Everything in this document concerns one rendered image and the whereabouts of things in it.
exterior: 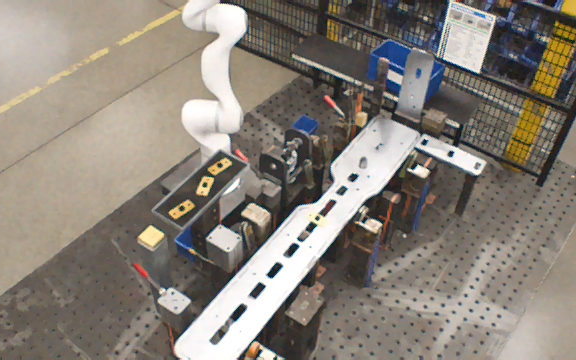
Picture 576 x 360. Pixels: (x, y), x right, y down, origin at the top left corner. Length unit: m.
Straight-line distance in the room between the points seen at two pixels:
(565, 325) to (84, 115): 3.28
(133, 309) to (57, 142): 2.02
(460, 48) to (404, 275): 1.02
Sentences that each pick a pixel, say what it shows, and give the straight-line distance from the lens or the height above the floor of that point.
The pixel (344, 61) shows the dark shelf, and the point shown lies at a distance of 2.90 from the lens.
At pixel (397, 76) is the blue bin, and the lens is 2.72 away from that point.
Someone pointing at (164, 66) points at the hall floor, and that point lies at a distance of 4.66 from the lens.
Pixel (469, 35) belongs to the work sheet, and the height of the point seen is 1.32.
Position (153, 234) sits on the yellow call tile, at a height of 1.16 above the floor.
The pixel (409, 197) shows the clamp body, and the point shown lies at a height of 0.90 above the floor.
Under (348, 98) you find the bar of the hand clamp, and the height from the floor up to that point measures 1.20.
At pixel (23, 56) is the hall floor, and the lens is 5.08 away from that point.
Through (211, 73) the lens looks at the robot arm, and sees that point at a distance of 2.21.
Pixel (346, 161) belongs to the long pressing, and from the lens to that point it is 2.42.
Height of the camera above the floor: 2.67
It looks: 46 degrees down
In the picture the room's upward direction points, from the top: 3 degrees clockwise
